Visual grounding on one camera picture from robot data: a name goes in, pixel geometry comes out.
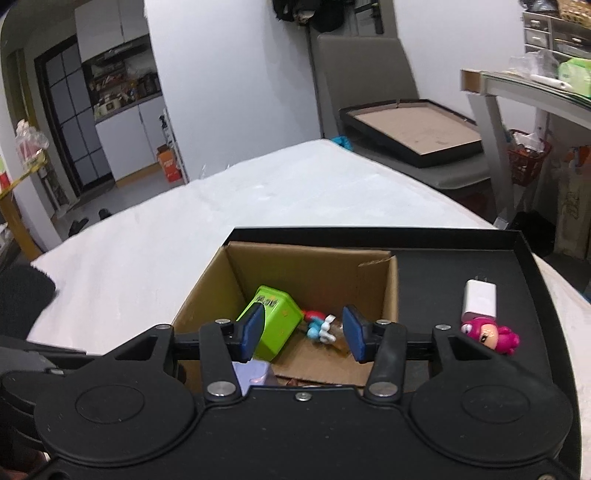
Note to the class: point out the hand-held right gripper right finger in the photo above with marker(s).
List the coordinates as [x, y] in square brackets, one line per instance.
[353, 330]

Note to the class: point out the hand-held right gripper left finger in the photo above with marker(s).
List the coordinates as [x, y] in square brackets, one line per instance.
[254, 330]

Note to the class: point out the green toy block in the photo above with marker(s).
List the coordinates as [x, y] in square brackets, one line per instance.
[281, 323]

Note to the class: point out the small doll figure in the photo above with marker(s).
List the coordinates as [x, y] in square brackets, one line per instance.
[318, 330]

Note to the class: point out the purple toy block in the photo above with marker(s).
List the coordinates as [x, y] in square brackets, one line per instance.
[254, 371]

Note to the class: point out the brown cardboard box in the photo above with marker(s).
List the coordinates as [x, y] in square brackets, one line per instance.
[323, 272]

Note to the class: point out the black shallow tray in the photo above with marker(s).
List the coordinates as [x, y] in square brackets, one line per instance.
[429, 286]

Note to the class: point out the person's left forearm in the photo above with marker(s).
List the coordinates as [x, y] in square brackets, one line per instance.
[23, 295]

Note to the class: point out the white charger plug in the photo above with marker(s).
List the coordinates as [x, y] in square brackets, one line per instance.
[480, 300]

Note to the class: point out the black shoe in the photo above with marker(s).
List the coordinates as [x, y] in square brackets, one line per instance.
[105, 213]
[78, 226]

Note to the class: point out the pink-haired doll head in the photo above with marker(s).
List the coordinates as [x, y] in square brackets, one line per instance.
[489, 334]

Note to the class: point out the orange box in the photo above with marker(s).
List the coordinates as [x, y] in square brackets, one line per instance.
[168, 164]

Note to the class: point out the teal cloth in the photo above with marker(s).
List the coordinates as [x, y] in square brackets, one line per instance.
[341, 141]

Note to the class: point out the black framed board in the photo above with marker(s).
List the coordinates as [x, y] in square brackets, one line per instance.
[415, 134]

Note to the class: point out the clear plastic bag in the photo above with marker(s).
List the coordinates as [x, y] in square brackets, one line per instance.
[30, 138]

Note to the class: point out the white kitchen cabinet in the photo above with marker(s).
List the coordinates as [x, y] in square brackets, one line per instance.
[124, 138]

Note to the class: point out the dark glass sliding door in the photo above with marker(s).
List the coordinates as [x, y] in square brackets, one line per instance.
[69, 115]

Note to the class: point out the red plastic basket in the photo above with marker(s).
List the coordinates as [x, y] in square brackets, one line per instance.
[528, 159]

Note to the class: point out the beige tote bag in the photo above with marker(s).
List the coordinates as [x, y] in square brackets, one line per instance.
[572, 207]

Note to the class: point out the grey chair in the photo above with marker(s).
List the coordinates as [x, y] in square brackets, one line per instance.
[360, 69]

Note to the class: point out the white power bank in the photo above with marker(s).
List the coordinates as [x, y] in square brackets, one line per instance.
[549, 82]

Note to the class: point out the black hanging clothing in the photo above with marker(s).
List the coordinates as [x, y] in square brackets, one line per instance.
[323, 14]

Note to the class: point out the green tissue packet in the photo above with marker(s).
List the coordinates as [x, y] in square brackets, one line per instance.
[577, 74]

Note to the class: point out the grey drawer organiser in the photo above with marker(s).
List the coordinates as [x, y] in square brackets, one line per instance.
[535, 34]

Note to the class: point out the wicker basket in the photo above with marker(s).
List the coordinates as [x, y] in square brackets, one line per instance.
[575, 8]

